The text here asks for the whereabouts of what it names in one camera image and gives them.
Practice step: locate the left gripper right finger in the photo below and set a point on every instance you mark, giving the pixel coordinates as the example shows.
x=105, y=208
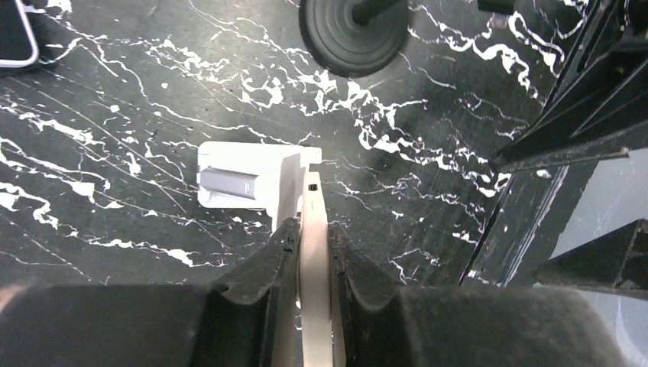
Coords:
x=382, y=322

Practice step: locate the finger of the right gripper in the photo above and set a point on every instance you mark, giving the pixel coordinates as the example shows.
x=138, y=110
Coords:
x=598, y=108
x=615, y=263

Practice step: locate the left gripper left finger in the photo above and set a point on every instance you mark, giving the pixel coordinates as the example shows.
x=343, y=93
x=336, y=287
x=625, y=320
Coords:
x=243, y=318

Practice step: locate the silver metal phone stand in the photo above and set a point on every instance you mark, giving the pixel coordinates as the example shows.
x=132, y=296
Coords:
x=237, y=175

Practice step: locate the black round base phone stand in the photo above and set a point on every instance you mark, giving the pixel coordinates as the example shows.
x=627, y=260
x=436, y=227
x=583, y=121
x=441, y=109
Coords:
x=355, y=38

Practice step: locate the purple case phone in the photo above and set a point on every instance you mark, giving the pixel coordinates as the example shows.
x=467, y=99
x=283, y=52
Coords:
x=19, y=48

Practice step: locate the pink case phone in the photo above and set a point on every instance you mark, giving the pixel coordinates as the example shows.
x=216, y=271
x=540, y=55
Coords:
x=314, y=286

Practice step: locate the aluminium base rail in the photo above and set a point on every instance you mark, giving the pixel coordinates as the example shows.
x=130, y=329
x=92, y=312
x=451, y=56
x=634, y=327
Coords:
x=524, y=229

